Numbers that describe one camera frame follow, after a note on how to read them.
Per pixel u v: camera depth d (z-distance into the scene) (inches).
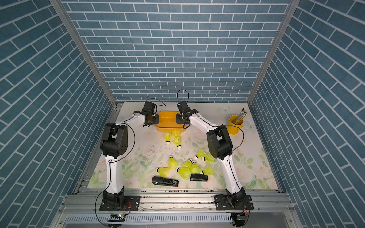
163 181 30.4
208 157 34.1
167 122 37.9
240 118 37.6
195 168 33.7
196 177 33.1
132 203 29.1
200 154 34.9
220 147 23.0
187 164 33.3
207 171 31.8
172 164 34.3
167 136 37.9
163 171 32.6
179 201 30.0
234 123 37.9
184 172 33.3
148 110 33.4
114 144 22.7
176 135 38.4
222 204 29.0
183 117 29.8
